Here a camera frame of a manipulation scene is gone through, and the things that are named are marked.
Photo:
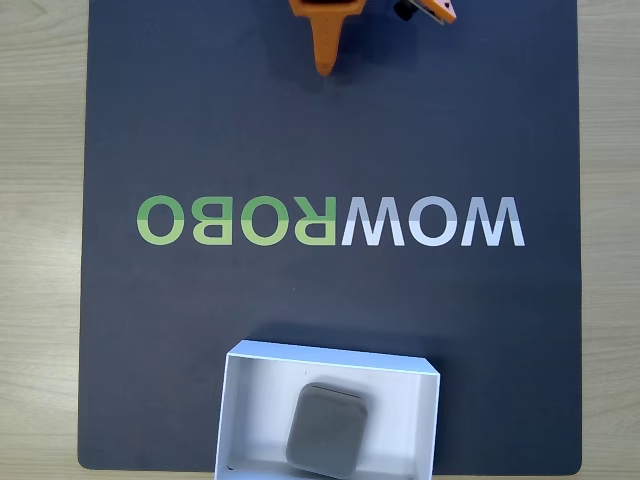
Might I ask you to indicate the gray square usb charger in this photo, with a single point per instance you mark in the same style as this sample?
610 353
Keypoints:
325 430

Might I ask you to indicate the dark mat with WOWROBO print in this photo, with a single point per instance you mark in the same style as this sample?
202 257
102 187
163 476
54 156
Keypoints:
450 125

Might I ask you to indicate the white cardboard box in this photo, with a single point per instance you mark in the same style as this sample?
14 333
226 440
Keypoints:
250 415

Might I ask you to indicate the orange camera mount with board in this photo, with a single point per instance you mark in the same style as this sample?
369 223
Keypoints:
440 10

